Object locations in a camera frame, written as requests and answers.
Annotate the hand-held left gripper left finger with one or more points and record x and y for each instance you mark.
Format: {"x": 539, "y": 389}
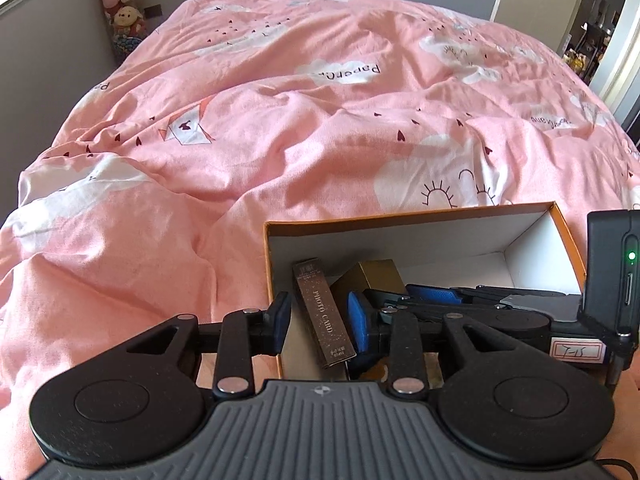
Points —
{"x": 282, "y": 317}

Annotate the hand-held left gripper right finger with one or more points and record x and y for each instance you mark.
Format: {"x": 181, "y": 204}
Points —
{"x": 357, "y": 322}

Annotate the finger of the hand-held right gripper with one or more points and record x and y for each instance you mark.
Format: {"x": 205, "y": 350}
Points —
{"x": 475, "y": 309}
{"x": 435, "y": 293}

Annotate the brown slim box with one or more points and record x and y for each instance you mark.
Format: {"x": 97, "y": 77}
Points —
{"x": 320, "y": 310}

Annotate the gold box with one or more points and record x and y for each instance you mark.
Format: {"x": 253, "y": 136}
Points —
{"x": 375, "y": 272}

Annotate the orange cardboard box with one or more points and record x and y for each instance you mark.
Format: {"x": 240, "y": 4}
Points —
{"x": 400, "y": 240}

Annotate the pink printed blanket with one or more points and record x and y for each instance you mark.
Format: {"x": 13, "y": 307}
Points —
{"x": 200, "y": 160}

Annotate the wall socket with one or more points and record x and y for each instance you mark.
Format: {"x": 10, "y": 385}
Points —
{"x": 153, "y": 10}

